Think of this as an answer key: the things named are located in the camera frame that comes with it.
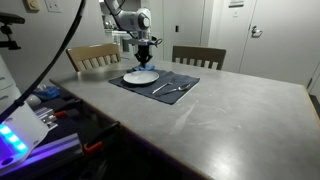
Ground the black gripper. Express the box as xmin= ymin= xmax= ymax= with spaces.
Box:
xmin=135 ymin=45 xmax=152 ymax=66

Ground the blue towel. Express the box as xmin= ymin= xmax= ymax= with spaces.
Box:
xmin=127 ymin=64 xmax=155 ymax=73

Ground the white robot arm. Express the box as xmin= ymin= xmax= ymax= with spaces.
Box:
xmin=104 ymin=0 xmax=154 ymax=67

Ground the white robot base with leds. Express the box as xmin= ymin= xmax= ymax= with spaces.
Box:
xmin=0 ymin=105 xmax=49 ymax=174

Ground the white round plate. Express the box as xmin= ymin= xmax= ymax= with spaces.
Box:
xmin=123 ymin=71 xmax=159 ymax=85

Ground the dark grey placemat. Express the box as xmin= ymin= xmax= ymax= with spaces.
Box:
xmin=110 ymin=69 xmax=200 ymax=105

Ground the silver knife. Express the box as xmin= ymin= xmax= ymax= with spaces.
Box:
xmin=151 ymin=82 xmax=173 ymax=94

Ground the silver spoon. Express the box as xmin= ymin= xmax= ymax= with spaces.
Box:
xmin=156 ymin=84 xmax=191 ymax=97

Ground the light wooden chair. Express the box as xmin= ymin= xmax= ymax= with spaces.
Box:
xmin=66 ymin=43 xmax=121 ymax=72

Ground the dark brown wooden chair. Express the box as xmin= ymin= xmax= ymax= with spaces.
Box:
xmin=172 ymin=46 xmax=226 ymax=70

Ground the blue box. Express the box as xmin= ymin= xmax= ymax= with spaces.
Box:
xmin=33 ymin=86 xmax=60 ymax=100

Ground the orange handled clamp upper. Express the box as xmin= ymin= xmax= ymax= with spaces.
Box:
xmin=54 ymin=100 xmax=82 ymax=118

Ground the orange handled clamp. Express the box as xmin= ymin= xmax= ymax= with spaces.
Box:
xmin=83 ymin=121 xmax=120 ymax=154
xmin=54 ymin=100 xmax=82 ymax=118

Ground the white wall switch plate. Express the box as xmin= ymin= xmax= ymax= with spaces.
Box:
xmin=45 ymin=0 xmax=62 ymax=13

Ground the aluminium extrusion rail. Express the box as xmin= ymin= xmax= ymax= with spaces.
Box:
xmin=0 ymin=133 xmax=83 ymax=180

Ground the black cable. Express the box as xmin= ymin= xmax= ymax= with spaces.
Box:
xmin=0 ymin=0 xmax=87 ymax=123

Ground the white door with handle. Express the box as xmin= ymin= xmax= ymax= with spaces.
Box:
xmin=240 ymin=0 xmax=320 ymax=86

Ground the black camera on mount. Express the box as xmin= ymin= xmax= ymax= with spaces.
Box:
xmin=0 ymin=12 xmax=25 ymax=50

